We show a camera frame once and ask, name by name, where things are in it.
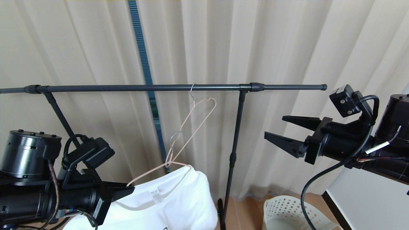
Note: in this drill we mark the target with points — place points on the pink clothes hanger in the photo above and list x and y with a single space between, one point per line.
150 174
198 123

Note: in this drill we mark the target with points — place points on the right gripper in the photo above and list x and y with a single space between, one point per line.
338 140

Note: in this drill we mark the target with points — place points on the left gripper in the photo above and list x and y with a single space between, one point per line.
80 198

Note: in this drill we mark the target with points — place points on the beige curtain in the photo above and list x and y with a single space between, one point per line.
64 41
255 41

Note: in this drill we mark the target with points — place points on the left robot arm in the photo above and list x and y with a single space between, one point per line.
22 153

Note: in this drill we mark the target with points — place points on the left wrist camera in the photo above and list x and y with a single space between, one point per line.
96 151

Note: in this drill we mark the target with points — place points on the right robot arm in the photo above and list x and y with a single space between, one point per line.
396 127

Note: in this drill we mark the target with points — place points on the black clothes rack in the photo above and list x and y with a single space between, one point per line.
96 87

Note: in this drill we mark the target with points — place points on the white laundry basket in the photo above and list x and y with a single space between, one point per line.
303 214

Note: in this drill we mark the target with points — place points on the white printed t-shirt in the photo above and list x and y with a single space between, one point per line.
179 204

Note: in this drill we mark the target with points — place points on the window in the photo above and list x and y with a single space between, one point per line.
140 48

